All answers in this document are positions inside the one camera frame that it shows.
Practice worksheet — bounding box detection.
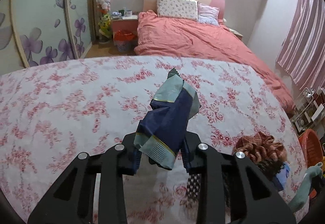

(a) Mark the black white daisy sock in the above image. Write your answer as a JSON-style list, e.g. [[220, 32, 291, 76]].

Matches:
[[185, 157, 285, 209]]

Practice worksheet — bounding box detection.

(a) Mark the blue tissue pack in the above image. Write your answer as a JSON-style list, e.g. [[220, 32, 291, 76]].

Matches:
[[272, 163, 290, 192]]

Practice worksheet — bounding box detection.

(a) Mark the mint green sock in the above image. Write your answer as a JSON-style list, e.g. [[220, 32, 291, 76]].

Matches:
[[288, 163, 322, 213]]

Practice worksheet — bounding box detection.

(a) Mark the brown woven scrunchie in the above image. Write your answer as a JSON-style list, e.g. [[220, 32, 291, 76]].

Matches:
[[232, 132, 287, 164]]

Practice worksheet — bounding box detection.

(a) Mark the navy blue snack wrapper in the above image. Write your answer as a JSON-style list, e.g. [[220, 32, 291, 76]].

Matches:
[[134, 69, 200, 170]]

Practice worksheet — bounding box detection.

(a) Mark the small red trash bin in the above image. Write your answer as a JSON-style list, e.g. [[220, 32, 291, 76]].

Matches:
[[114, 29, 136, 53]]

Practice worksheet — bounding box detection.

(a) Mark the orange plastic laundry basket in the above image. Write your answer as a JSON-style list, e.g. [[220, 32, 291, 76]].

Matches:
[[298, 128, 325, 197]]

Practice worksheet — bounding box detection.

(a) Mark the floral white pink tablecloth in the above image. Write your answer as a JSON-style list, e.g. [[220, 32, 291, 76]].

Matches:
[[1, 56, 307, 221]]

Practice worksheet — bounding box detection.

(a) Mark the pink satin curtain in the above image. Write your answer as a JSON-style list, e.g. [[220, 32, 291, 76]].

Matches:
[[276, 0, 324, 89]]

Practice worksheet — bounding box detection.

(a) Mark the right nightstand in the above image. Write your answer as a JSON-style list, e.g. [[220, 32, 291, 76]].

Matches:
[[229, 28, 243, 40]]

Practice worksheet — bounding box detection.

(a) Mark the coral red duvet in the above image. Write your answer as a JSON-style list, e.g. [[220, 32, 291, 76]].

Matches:
[[134, 10, 295, 113]]

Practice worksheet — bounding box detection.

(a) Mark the pink left nightstand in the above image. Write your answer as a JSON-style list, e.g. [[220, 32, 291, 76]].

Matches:
[[111, 15, 138, 36]]

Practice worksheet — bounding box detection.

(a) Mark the pink striped pillow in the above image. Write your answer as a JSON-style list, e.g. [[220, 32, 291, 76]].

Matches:
[[198, 3, 220, 26]]

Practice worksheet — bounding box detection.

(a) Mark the floral sliding wardrobe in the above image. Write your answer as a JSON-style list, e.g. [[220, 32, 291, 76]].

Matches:
[[1, 0, 93, 74]]

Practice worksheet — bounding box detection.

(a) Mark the white mug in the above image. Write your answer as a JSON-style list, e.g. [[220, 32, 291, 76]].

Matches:
[[125, 10, 133, 17]]

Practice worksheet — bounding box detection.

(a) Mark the floral white pillow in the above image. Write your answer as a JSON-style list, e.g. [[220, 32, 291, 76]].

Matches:
[[156, 0, 198, 21]]

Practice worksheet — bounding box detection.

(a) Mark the plush toy tower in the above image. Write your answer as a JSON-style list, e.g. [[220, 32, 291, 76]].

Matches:
[[96, 0, 112, 43]]

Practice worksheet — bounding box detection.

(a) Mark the white wire rack shelf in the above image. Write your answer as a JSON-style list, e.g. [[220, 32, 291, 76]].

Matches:
[[290, 87, 324, 135]]

